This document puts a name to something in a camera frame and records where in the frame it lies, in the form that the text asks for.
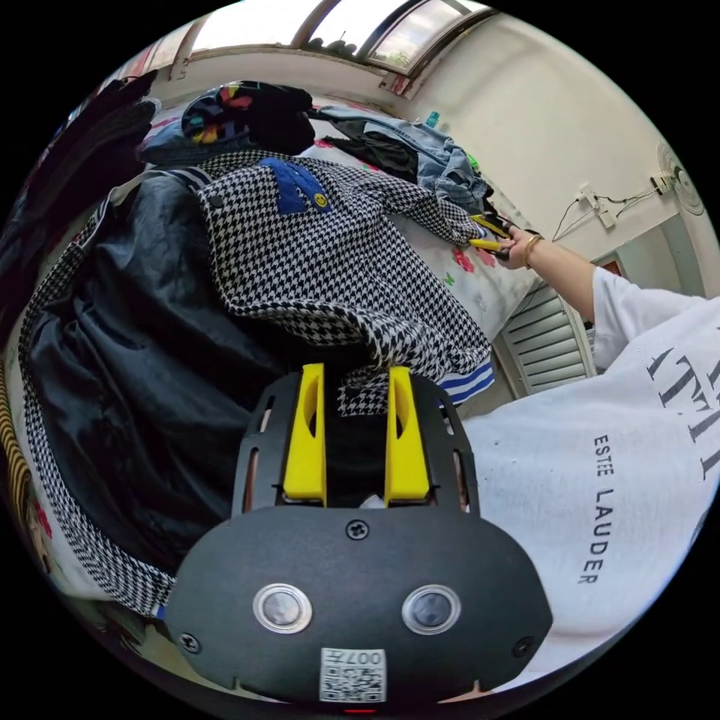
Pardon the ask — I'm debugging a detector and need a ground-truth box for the white power strip with cable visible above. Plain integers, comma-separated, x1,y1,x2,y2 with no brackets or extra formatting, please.
550,181,659,243

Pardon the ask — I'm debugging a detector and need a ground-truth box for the person's body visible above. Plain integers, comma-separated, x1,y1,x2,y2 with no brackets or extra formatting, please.
460,264,720,679

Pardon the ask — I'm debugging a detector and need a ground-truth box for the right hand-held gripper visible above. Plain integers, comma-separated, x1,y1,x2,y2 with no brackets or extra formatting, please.
466,213,515,261

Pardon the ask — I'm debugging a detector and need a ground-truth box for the white wall fan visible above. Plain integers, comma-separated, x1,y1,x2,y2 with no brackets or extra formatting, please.
652,140,707,218

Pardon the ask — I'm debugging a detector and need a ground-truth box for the blue denim garment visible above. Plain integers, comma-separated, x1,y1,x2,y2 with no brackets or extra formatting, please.
314,105,494,201

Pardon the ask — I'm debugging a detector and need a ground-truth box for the red patterned curtain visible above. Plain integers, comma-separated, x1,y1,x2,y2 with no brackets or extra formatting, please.
381,66,420,101

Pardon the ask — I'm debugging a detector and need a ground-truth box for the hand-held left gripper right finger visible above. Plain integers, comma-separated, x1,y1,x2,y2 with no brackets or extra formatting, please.
384,365,433,503

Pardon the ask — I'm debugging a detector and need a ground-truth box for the black garment with colourful print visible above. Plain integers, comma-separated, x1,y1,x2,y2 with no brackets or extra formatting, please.
181,80,317,156

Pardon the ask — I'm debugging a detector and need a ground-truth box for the large window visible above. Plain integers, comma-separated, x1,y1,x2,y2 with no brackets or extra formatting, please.
185,0,499,75

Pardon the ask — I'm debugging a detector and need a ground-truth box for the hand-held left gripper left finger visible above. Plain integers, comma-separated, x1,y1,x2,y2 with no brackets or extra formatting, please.
283,363,327,502

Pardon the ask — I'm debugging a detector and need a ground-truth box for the person's right hand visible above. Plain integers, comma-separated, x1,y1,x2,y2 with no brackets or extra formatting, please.
508,229,545,271

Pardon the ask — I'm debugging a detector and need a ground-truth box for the yellow and black striped garment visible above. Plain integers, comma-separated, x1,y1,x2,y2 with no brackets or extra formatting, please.
0,359,32,530

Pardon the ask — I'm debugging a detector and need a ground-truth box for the black and white checkered jacket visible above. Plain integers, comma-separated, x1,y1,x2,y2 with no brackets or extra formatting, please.
16,150,510,620

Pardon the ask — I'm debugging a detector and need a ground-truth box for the bed with flower-print sheet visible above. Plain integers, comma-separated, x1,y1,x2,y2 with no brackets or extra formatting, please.
0,100,544,637

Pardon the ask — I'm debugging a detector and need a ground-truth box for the pile of dark clothes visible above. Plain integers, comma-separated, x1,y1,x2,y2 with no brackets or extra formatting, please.
0,70,164,338

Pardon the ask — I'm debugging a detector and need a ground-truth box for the white slatted panel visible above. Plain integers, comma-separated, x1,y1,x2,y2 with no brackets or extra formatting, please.
499,285,599,396

